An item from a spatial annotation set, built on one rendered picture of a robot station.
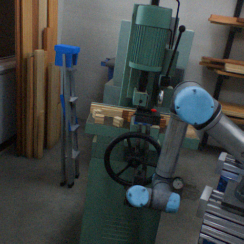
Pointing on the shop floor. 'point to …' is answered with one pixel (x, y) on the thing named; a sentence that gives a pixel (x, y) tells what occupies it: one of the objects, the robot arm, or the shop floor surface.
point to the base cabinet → (115, 208)
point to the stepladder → (63, 48)
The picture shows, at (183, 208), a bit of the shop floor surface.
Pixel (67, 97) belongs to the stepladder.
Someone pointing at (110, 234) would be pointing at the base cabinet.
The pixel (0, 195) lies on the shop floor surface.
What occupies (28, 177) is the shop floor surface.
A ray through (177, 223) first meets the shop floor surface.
